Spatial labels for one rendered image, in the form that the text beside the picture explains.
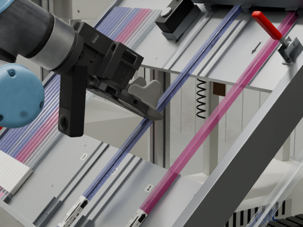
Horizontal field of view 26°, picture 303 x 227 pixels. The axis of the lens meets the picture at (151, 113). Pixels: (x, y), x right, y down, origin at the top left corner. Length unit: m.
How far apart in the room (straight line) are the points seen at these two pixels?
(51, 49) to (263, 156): 0.34
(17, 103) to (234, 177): 0.34
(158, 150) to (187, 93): 3.17
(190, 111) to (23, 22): 4.00
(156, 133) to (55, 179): 0.54
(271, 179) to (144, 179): 0.78
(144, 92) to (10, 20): 0.25
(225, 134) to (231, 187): 3.77
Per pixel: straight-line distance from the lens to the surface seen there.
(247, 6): 1.19
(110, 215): 1.05
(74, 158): 1.22
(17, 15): 0.92
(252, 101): 4.53
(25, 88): 0.78
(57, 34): 0.95
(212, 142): 1.77
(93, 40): 1.00
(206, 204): 0.92
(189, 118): 4.90
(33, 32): 0.93
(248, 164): 0.95
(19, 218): 1.19
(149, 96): 1.05
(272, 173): 1.84
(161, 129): 1.71
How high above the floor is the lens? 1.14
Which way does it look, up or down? 12 degrees down
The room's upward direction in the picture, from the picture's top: straight up
